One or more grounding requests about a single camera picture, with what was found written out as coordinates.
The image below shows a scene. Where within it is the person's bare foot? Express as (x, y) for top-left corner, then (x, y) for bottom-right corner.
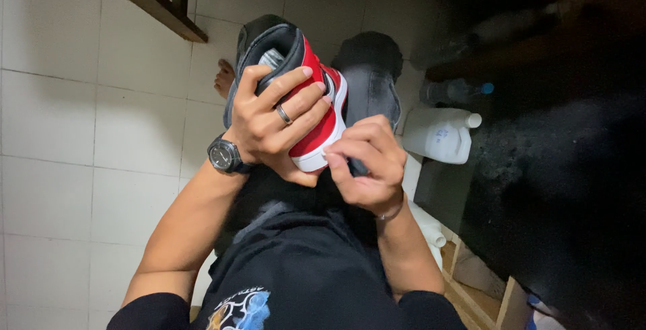
(214, 59), (237, 100)

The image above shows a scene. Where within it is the thin silver bracelet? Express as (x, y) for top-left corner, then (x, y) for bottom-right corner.
(374, 195), (406, 222)

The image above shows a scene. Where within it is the person's left hand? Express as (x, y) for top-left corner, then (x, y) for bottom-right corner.
(224, 64), (334, 188)

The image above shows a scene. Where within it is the light wooden shelf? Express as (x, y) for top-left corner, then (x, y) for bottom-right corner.
(440, 239), (533, 330)

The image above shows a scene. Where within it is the black printed t-shirt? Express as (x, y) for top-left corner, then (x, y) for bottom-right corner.
(107, 208), (468, 330)

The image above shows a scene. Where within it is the small black object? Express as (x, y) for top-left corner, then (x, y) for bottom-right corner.
(347, 156), (370, 178)

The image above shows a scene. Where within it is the person's right hand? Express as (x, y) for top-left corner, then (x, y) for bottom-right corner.
(322, 114), (408, 218)

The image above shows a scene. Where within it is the white plastic jug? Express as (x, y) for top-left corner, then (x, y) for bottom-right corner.
(402, 107), (482, 165)

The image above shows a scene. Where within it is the black wristwatch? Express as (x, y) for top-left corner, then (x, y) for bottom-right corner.
(207, 133), (255, 175)

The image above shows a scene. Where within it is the clear bottle with blue cap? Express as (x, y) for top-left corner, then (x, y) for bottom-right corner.
(420, 78), (495, 107)

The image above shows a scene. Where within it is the white plastic pipe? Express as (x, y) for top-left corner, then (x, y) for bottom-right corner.
(402, 152), (448, 271)

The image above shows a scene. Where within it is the red black white sneaker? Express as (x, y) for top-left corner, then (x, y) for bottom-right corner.
(235, 21), (350, 174)

